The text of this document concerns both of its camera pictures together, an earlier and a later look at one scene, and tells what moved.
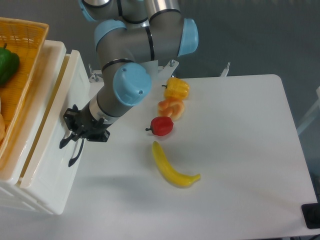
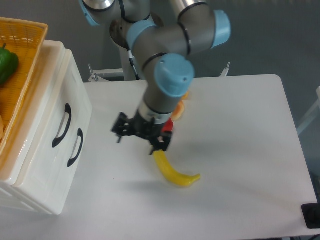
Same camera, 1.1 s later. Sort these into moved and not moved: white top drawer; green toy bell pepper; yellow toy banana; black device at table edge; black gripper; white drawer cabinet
Moved: white top drawer; black gripper
Not moved: white drawer cabinet; yellow toy banana; black device at table edge; green toy bell pepper
